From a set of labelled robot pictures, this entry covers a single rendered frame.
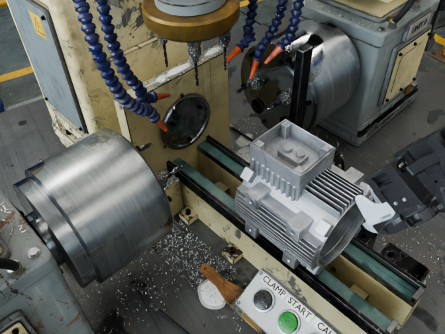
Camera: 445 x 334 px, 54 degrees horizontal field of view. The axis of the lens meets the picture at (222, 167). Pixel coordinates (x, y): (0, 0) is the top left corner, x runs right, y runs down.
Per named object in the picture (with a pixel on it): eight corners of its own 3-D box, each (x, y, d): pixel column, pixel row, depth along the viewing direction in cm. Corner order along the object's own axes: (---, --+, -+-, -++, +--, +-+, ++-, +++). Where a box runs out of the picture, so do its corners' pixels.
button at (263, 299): (252, 301, 69) (248, 301, 67) (264, 286, 69) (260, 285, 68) (267, 315, 67) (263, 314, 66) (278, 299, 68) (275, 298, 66)
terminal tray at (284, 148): (247, 171, 86) (248, 144, 81) (283, 144, 91) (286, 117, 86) (295, 204, 79) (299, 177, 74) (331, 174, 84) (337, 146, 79)
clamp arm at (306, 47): (283, 145, 102) (293, 47, 84) (292, 139, 103) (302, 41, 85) (295, 152, 100) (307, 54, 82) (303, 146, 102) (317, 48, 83)
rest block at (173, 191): (149, 211, 115) (142, 179, 106) (170, 196, 118) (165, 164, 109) (163, 223, 111) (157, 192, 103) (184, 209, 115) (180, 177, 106)
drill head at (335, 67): (217, 124, 120) (213, 42, 103) (311, 65, 140) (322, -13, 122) (287, 170, 107) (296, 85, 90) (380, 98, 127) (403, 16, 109)
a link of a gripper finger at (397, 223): (384, 211, 62) (429, 191, 54) (392, 221, 62) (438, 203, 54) (365, 230, 60) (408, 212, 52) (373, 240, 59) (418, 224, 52)
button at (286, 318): (276, 323, 66) (273, 323, 65) (288, 307, 66) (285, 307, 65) (292, 337, 65) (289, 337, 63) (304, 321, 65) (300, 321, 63)
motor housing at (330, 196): (233, 230, 95) (232, 168, 81) (291, 183, 104) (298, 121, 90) (306, 290, 84) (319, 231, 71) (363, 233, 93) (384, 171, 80)
